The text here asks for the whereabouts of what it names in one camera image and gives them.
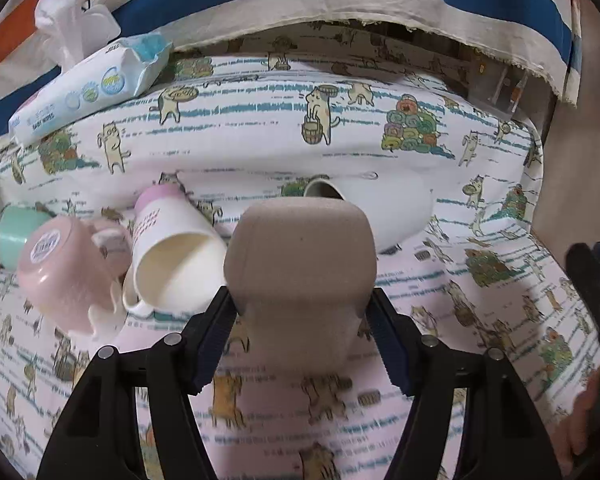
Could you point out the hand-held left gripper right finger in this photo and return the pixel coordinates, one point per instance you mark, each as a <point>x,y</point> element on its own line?
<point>391,347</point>

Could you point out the person's right hand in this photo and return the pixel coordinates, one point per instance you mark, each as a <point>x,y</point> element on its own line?
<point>582,420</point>

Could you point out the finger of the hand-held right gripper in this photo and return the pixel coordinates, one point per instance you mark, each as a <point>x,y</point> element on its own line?
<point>592,285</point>

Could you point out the wet wipes packet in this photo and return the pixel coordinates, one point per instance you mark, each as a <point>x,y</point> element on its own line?
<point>80,90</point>

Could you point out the mint green cup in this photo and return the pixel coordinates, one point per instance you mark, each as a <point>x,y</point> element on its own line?
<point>15,235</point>

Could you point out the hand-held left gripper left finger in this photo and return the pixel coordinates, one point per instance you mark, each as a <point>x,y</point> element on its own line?
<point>211,345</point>

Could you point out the white cup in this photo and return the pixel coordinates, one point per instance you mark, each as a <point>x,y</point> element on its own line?
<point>385,210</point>

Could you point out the beige cup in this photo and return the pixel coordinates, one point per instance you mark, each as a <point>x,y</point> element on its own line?
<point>300,260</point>

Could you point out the cat printed blanket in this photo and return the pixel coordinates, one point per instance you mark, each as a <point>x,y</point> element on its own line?
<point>290,125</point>

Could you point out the cream cup with pink base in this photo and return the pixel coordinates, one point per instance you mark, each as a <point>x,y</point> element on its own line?
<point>172,260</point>

